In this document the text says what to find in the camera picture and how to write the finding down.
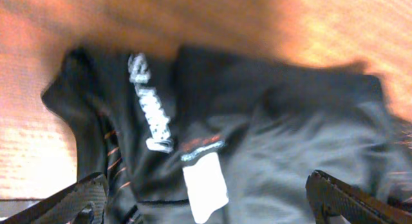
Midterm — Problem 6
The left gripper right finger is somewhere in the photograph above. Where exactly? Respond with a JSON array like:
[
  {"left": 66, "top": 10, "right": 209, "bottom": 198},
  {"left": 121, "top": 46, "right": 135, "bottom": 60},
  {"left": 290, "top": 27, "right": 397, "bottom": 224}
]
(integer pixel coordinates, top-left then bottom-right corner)
[{"left": 305, "top": 170, "right": 411, "bottom": 224}]

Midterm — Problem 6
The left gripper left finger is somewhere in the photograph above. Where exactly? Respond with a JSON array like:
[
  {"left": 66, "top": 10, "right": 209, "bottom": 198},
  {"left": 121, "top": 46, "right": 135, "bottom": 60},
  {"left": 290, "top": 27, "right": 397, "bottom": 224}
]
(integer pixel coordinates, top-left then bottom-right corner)
[{"left": 1, "top": 173, "right": 109, "bottom": 224}]

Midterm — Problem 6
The black printed cycling jersey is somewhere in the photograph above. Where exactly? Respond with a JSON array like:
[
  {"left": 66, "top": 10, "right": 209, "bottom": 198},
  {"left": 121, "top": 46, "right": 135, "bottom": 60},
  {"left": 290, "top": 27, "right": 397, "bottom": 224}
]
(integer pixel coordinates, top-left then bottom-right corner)
[{"left": 42, "top": 47, "right": 411, "bottom": 223}]

